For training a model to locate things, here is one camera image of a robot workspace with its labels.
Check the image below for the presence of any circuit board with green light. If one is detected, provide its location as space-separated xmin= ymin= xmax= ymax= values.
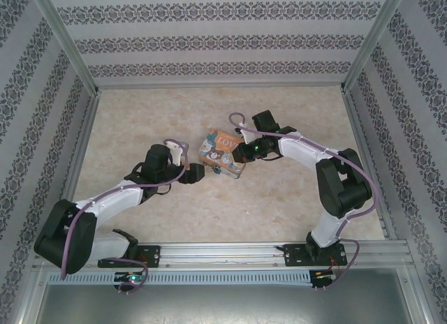
xmin=113 ymin=272 xmax=144 ymax=285

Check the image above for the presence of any aluminium frame corner post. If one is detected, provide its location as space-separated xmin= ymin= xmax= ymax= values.
xmin=37 ymin=0 xmax=101 ymax=94
xmin=340 ymin=0 xmax=409 ymax=94

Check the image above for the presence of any aluminium side rail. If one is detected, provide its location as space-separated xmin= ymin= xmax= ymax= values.
xmin=52 ymin=89 xmax=101 ymax=244
xmin=342 ymin=89 xmax=398 ymax=240

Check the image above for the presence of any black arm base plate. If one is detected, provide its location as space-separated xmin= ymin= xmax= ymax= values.
xmin=97 ymin=245 xmax=161 ymax=268
xmin=283 ymin=243 xmax=349 ymax=268

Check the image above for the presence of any orange cartoon tin box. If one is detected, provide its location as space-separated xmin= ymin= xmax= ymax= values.
xmin=197 ymin=128 xmax=247 ymax=181

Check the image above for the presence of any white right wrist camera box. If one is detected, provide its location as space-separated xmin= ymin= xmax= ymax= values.
xmin=240 ymin=123 xmax=260 ymax=145

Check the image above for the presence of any aluminium mounting rail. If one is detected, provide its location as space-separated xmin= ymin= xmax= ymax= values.
xmin=33 ymin=240 xmax=409 ymax=270

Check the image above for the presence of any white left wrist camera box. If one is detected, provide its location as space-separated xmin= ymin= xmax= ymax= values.
xmin=163 ymin=138 xmax=190 ymax=165

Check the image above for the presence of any circuit board with orange light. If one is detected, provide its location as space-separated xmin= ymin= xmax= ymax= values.
xmin=312 ymin=270 xmax=336 ymax=288

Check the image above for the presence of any grey metal sheet panel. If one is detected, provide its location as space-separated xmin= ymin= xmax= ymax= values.
xmin=34 ymin=283 xmax=420 ymax=324

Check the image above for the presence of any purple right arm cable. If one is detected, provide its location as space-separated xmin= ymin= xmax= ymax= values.
xmin=228 ymin=112 xmax=381 ymax=290

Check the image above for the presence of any grey slotted cable duct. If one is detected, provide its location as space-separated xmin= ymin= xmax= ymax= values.
xmin=47 ymin=270 xmax=312 ymax=286

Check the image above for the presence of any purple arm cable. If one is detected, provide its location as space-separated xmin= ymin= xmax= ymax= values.
xmin=228 ymin=112 xmax=381 ymax=290
xmin=59 ymin=161 xmax=189 ymax=294

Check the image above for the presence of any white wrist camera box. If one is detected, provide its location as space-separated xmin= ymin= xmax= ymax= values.
xmin=240 ymin=123 xmax=260 ymax=145
xmin=163 ymin=138 xmax=190 ymax=165

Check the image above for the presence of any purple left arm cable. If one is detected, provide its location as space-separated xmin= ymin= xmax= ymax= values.
xmin=59 ymin=161 xmax=189 ymax=294

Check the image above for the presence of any aluminium back rail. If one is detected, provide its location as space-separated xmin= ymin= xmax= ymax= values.
xmin=96 ymin=81 xmax=345 ymax=91

